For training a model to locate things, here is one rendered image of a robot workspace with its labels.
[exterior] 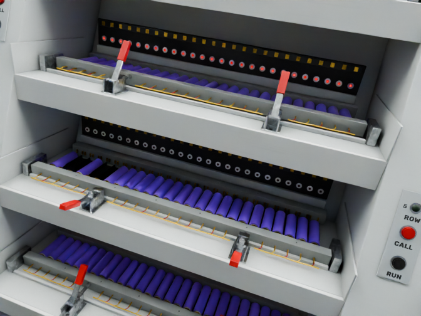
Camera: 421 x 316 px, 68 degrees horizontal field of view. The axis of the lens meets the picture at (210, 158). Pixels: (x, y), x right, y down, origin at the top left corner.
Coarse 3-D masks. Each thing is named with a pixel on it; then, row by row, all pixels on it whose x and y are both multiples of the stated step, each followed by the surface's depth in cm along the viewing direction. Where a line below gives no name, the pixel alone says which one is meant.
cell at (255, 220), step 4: (260, 204) 59; (256, 208) 58; (260, 208) 58; (256, 212) 57; (260, 212) 57; (252, 216) 56; (256, 216) 55; (260, 216) 56; (252, 220) 54; (256, 220) 54; (260, 220) 55; (256, 224) 53
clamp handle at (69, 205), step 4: (88, 192) 53; (92, 192) 53; (92, 196) 53; (72, 200) 50; (76, 200) 50; (80, 200) 51; (84, 200) 51; (88, 200) 52; (60, 204) 47; (64, 204) 47; (68, 204) 47; (72, 204) 48; (76, 204) 49; (60, 208) 47; (64, 208) 47; (68, 208) 47; (72, 208) 48
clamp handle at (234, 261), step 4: (240, 240) 47; (244, 240) 47; (240, 244) 48; (236, 248) 46; (240, 248) 47; (236, 252) 44; (240, 252) 45; (232, 256) 43; (236, 256) 43; (240, 256) 43; (232, 260) 41; (236, 260) 42; (232, 264) 41; (236, 264) 41
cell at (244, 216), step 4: (244, 204) 59; (248, 204) 58; (252, 204) 59; (244, 208) 57; (248, 208) 57; (252, 208) 59; (244, 212) 56; (248, 212) 56; (240, 216) 55; (244, 216) 55; (248, 216) 55; (240, 220) 54; (244, 220) 54; (248, 220) 55
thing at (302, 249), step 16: (48, 176) 59; (64, 176) 58; (80, 176) 58; (80, 192) 56; (112, 192) 56; (128, 192) 56; (128, 208) 54; (160, 208) 54; (176, 208) 54; (192, 208) 54; (208, 224) 53; (224, 224) 52; (240, 224) 52; (256, 240) 51; (272, 240) 50; (288, 240) 50; (304, 256) 50; (320, 256) 49
